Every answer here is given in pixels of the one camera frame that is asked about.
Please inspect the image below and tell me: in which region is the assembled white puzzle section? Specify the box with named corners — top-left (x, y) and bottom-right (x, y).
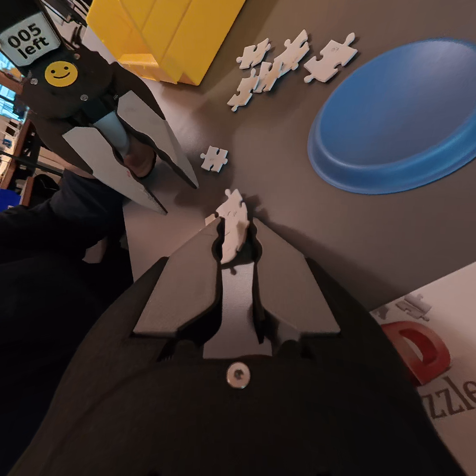
top-left (205, 189), bottom-right (249, 276)

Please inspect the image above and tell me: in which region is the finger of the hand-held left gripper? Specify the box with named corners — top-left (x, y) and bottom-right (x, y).
top-left (62, 126), bottom-right (169, 216)
top-left (118, 91), bottom-right (199, 190)

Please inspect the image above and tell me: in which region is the pile of white puzzle pieces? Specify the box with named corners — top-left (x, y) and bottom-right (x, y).
top-left (227, 29), bottom-right (358, 112)

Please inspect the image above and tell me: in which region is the person's left hand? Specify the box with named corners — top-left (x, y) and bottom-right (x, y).
top-left (123, 139), bottom-right (157, 180)

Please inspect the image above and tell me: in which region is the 3D puzzle box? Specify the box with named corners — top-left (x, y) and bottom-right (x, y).
top-left (369, 262), bottom-right (476, 476)

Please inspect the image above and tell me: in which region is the blue round puzzle stand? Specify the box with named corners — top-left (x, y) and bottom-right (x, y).
top-left (307, 37), bottom-right (476, 195)

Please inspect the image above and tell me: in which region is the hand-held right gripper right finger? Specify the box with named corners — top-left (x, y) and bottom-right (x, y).
top-left (252, 218), bottom-right (341, 355)

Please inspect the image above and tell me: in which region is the single white puzzle piece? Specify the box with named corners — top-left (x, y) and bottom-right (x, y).
top-left (200, 145), bottom-right (229, 173)

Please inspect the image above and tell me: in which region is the person's left forearm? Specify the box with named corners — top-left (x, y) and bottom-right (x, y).
top-left (0, 169), bottom-right (128, 263)

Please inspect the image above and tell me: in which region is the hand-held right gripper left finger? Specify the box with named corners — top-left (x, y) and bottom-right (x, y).
top-left (133, 217), bottom-right (226, 346)

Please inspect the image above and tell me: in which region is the yellow storage bin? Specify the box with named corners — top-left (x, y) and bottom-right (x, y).
top-left (86, 0), bottom-right (247, 87)

